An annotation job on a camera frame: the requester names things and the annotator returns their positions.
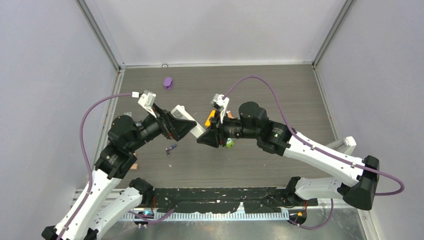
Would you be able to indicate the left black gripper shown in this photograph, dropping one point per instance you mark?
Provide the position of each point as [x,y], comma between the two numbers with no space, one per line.
[171,127]

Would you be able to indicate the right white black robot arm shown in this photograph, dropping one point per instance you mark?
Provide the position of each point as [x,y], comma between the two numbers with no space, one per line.
[352,179]

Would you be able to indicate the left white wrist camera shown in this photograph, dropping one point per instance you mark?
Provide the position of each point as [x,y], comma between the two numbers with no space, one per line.
[146,100]

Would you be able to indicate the purple plastic cap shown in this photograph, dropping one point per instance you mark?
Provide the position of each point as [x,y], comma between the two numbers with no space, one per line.
[168,83]

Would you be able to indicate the small red blue figurine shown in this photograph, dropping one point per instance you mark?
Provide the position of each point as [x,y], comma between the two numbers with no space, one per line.
[229,114]

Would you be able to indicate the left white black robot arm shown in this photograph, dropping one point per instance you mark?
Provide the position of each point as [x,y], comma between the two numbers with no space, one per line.
[86,220]

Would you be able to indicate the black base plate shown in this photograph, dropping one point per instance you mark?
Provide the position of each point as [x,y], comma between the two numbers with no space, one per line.
[223,200]

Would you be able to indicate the yellow triangular toy block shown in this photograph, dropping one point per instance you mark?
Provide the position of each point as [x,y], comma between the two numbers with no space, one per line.
[208,120]

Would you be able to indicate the green monster toy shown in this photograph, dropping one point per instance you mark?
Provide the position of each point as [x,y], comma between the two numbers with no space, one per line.
[230,142]

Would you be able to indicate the white remote control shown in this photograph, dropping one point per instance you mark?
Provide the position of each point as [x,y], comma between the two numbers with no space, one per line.
[180,113]

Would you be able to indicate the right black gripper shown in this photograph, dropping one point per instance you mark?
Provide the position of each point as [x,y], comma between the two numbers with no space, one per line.
[212,137]

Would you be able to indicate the wooden block lower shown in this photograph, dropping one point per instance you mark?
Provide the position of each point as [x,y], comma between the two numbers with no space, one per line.
[134,166]

